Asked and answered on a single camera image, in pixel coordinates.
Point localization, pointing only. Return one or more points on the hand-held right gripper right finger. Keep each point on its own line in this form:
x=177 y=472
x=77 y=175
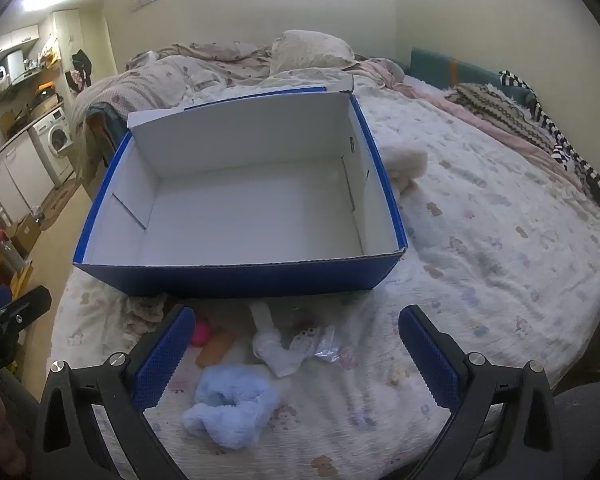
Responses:
x=430 y=360

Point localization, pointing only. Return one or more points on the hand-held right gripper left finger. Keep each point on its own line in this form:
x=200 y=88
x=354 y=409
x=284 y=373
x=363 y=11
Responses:
x=162 y=360

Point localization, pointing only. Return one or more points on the pink plush ball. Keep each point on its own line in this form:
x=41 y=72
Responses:
x=200 y=334

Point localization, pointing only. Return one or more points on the tan sock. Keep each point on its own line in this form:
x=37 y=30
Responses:
x=217 y=351

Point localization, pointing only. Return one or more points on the light blue fluffy cloth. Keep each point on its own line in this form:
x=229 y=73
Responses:
x=230 y=402

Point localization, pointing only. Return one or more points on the blue and white cardboard box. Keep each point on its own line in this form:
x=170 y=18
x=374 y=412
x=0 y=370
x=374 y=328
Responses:
x=255 y=210

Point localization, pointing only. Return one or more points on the person's left forearm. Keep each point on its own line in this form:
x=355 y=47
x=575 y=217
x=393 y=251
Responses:
x=0 y=435

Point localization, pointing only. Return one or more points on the beige lace cloth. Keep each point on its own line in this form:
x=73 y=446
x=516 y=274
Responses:
x=145 y=310

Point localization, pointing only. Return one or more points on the brown cardboard box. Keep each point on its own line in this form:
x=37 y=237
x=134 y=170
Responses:
x=25 y=235

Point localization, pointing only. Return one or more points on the clear plastic bag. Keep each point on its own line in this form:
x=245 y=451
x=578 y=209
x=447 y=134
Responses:
x=322 y=349

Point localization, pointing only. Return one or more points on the brown floor mat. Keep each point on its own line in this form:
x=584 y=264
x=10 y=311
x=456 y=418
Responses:
x=60 y=205

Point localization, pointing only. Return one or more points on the white sock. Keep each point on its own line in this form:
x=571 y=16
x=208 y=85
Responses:
x=276 y=356

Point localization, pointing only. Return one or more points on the white kitchen cabinet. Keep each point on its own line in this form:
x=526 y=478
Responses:
x=15 y=175

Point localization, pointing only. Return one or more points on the white washing machine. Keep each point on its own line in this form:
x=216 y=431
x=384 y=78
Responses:
x=52 y=140

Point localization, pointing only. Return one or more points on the cream fluffy cloth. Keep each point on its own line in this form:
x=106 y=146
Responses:
x=405 y=165

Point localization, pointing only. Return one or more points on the dark hanging clothes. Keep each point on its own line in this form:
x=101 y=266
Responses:
x=80 y=67

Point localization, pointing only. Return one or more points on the black and white striped cloth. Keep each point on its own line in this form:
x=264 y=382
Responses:
x=560 y=147

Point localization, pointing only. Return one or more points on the pink bed sheet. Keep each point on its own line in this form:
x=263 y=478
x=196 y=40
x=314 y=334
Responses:
x=480 y=115

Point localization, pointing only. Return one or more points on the beige printed duvet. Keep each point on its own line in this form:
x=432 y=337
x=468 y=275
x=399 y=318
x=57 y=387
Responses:
x=155 y=80

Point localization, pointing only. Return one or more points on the teal cushion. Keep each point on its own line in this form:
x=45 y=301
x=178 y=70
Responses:
x=445 y=67

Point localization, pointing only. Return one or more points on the cream fluffy pillow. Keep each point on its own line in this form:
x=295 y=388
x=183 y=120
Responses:
x=310 y=50

